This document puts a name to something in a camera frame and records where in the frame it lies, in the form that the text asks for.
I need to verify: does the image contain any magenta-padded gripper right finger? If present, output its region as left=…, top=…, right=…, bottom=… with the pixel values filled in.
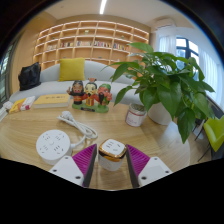
left=125, top=143, right=174, bottom=189

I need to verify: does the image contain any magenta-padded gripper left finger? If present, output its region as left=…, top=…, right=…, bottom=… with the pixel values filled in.
left=48, top=143, right=98, bottom=188

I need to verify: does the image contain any white and gold cube charger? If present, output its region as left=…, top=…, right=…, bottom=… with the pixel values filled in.
left=97, top=138, right=128, bottom=172

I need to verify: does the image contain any round white power strip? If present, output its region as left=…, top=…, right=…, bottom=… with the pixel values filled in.
left=35, top=129, right=73, bottom=166

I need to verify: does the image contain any small white and pink jar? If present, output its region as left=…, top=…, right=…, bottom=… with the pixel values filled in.
left=124, top=102, right=148, bottom=128

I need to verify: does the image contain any large yellow book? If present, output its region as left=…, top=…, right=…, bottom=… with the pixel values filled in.
left=32, top=93, right=72, bottom=110

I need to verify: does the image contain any lime green chair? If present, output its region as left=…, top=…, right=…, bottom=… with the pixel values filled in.
left=203, top=114, right=224, bottom=161

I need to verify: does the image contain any three-figure painted figurine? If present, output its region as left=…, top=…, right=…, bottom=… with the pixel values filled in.
left=66, top=77, right=113, bottom=114

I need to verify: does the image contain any green potted plant white pot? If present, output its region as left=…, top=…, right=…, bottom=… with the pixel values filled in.
left=103, top=42, right=216, bottom=144

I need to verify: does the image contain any light grey curved sofa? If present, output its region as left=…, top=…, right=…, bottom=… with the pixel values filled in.
left=8, top=59, right=144, bottom=106

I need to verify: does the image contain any yellow cushion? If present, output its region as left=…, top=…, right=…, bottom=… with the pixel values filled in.
left=58, top=57, right=86, bottom=82

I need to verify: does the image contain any black bag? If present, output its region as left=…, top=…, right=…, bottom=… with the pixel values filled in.
left=17, top=61, right=42, bottom=92

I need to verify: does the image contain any wide white sheer curtain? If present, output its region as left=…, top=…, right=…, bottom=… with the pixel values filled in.
left=198, top=46, right=224, bottom=108

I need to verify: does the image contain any dark-framed glass door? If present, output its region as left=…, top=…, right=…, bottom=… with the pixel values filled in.
left=0, top=39, right=16, bottom=104

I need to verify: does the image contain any dark-framed window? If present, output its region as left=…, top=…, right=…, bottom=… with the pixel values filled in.
left=175, top=37, right=201, bottom=73

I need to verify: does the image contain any narrow white sheer curtain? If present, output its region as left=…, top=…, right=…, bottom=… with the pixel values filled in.
left=158, top=34, right=178, bottom=56

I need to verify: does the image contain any long ceiling light strip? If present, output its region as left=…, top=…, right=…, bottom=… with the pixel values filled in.
left=99, top=0, right=108, bottom=15

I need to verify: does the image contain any white power cable with plug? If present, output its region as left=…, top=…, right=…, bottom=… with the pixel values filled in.
left=56, top=110, right=99, bottom=149

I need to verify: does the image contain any wooden wall shelf unit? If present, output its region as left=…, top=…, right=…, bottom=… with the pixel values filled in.
left=32, top=20, right=150, bottom=72

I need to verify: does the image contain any white wall air conditioner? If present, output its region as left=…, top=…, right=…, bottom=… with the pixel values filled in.
left=153, top=17, right=177, bottom=29

